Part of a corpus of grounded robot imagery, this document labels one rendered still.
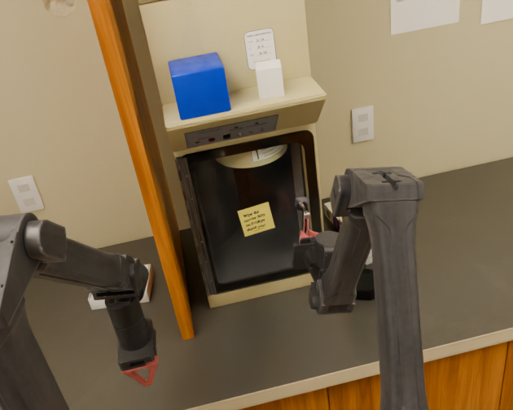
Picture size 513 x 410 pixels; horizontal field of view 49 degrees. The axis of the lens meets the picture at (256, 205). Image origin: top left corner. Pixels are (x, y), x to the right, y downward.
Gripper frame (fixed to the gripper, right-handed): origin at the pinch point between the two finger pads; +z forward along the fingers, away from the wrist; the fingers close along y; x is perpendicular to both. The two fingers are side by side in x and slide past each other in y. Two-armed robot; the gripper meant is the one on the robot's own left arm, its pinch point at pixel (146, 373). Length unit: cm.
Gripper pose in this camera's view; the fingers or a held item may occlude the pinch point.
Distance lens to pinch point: 116.7
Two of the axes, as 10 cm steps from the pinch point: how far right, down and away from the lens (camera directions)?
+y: -1.9, -5.0, 8.5
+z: 1.3, 8.4, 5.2
